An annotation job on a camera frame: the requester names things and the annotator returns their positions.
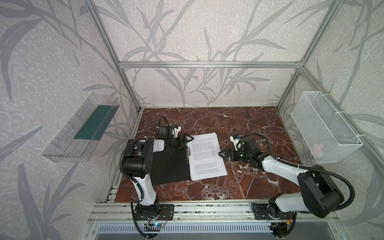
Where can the aluminium cage frame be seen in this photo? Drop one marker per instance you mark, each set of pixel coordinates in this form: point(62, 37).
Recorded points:
point(299, 66)

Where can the aluminium front rail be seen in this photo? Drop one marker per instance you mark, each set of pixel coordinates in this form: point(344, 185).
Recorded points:
point(223, 211)

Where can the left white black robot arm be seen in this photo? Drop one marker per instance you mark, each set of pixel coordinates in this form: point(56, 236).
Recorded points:
point(136, 163)

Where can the green circuit board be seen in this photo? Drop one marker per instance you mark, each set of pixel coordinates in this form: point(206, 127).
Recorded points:
point(154, 227)

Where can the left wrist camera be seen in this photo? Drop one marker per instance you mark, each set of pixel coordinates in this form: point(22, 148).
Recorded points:
point(174, 131)

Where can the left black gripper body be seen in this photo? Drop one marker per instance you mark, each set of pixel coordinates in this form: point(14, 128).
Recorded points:
point(182, 142)

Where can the clear acrylic wall tray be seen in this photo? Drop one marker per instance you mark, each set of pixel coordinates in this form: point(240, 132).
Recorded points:
point(79, 138)

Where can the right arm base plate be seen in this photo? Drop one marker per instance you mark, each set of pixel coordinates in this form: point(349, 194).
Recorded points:
point(270, 212)

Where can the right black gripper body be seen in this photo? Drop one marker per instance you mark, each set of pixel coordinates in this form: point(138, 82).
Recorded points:
point(232, 154)

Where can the white wire mesh basket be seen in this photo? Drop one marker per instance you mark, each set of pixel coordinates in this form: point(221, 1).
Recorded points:
point(327, 134)

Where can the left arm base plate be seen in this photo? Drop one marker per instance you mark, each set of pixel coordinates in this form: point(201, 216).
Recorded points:
point(163, 212)

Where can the beige black ring binder folder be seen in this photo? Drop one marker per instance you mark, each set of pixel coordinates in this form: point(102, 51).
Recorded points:
point(170, 166)

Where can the printed sheet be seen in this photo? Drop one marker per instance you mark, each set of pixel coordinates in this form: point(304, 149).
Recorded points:
point(204, 159)

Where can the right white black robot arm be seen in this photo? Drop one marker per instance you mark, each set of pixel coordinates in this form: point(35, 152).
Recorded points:
point(321, 192)

